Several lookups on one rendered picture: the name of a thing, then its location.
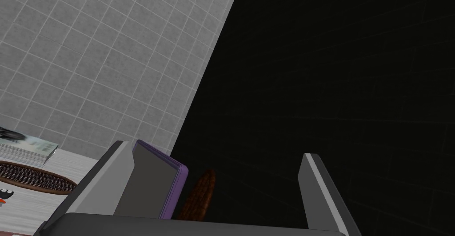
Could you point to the brown woven oval racket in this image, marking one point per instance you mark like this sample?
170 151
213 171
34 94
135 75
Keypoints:
33 179

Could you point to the pale green book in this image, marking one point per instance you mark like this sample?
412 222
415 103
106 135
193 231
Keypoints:
26 149

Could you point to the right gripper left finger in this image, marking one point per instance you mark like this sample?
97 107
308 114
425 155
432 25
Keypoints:
103 186

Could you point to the brown woven oval object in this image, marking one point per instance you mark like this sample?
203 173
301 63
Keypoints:
201 197

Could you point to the grey tablet with purple edge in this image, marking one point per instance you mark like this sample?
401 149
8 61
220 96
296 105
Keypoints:
153 186

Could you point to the small black white orange object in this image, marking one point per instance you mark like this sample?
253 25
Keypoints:
5 195

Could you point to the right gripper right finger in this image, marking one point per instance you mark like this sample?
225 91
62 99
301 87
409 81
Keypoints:
320 200

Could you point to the white table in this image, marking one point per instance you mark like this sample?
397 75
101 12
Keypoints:
32 209

